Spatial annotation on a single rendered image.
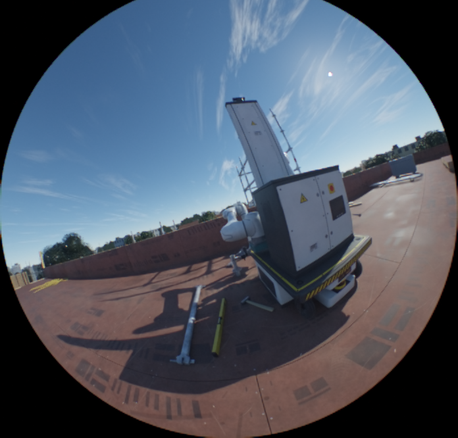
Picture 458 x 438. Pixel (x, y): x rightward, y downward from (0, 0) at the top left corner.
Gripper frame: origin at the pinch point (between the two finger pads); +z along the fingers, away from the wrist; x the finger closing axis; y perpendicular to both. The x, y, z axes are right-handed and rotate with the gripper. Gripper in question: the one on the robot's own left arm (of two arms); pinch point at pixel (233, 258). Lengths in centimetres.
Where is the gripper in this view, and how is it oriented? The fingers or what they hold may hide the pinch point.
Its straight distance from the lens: 159.1
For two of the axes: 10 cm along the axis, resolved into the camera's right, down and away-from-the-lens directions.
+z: -9.4, 2.9, -1.6
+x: -1.5, 0.6, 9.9
